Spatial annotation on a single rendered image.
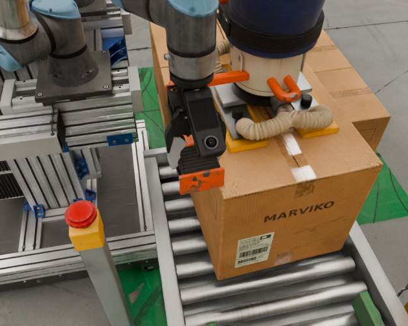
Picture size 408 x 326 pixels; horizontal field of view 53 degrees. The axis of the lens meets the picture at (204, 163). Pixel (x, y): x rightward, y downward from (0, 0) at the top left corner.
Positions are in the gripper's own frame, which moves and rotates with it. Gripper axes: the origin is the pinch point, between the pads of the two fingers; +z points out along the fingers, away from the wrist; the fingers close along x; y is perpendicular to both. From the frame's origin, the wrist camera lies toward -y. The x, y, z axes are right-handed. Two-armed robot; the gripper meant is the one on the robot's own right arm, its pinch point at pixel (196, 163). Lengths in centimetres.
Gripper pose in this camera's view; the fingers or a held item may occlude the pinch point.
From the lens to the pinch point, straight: 78.1
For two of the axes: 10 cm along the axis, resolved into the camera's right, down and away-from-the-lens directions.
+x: -9.6, 1.9, -1.8
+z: -0.1, 6.8, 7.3
